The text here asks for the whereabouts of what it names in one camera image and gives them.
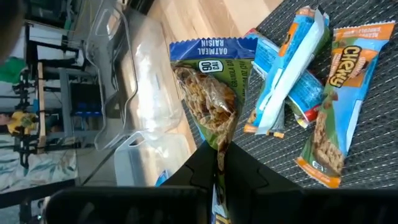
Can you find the large clear plastic bin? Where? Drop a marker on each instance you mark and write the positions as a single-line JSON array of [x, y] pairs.
[[149, 93]]

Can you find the small clear plastic bin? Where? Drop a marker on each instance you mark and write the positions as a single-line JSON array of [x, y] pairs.
[[136, 161]]

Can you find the person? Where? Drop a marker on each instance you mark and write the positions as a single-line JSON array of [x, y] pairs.
[[23, 123], [11, 71]]

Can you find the wooden post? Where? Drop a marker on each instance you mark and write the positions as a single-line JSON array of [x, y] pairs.
[[41, 109]]

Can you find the blue oatmeal raisin granola bar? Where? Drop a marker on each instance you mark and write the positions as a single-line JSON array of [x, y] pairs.
[[211, 93], [162, 180]]

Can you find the red chocolate chip granola bar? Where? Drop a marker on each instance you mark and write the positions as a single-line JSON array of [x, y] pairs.
[[308, 93]]

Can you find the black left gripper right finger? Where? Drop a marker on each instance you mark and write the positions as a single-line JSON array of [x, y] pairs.
[[248, 174]]

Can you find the orange Chewy granola bar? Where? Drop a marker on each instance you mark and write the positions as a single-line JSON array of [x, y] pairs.
[[289, 77], [342, 109]]

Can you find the grey woven table mat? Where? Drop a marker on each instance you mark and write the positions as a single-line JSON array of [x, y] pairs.
[[373, 140]]

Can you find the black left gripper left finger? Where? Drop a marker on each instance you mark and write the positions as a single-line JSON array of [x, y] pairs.
[[202, 168]]

